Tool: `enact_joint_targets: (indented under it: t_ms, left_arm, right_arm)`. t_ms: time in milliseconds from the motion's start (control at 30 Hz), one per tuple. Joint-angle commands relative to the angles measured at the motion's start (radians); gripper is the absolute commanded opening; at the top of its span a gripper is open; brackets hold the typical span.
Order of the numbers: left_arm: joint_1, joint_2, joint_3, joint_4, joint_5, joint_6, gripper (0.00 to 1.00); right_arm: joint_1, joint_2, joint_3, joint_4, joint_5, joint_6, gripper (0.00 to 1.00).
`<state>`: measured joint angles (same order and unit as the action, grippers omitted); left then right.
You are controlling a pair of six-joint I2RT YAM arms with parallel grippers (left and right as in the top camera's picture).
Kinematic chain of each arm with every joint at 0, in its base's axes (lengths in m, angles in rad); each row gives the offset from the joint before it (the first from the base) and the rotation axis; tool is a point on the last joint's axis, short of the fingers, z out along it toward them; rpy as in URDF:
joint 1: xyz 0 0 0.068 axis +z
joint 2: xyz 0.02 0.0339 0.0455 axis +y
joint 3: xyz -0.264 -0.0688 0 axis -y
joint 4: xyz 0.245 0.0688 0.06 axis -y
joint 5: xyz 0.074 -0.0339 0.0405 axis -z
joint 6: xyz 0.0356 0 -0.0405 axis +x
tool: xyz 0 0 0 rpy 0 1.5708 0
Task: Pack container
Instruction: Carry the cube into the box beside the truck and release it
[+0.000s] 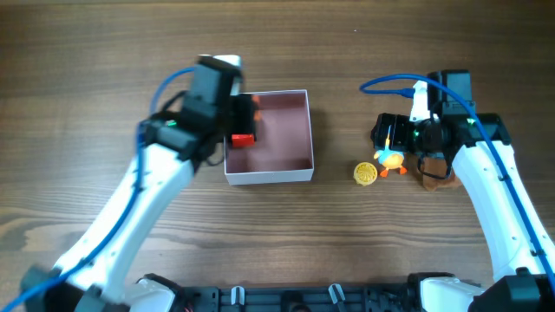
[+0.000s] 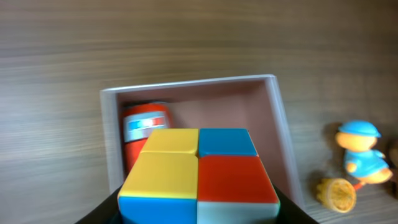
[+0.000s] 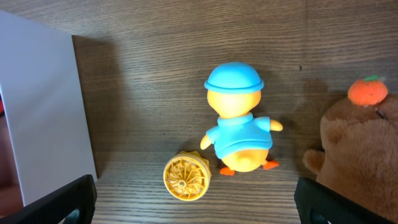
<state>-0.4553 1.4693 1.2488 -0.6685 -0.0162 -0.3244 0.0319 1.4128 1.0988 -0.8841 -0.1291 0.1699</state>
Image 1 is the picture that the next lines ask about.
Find orange blue duck toy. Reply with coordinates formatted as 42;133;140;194
374;136;408;178

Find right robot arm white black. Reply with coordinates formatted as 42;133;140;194
360;70;554;311

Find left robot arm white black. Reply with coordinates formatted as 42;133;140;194
5;55;257;311

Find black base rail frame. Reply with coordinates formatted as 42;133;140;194
172;283;417;312

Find white cardboard box pink inside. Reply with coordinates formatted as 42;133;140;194
224;89;315;185

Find brown plush toy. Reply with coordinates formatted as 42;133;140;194
417;157;462;192

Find yellow round wheel toy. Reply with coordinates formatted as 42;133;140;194
353;162;378;186

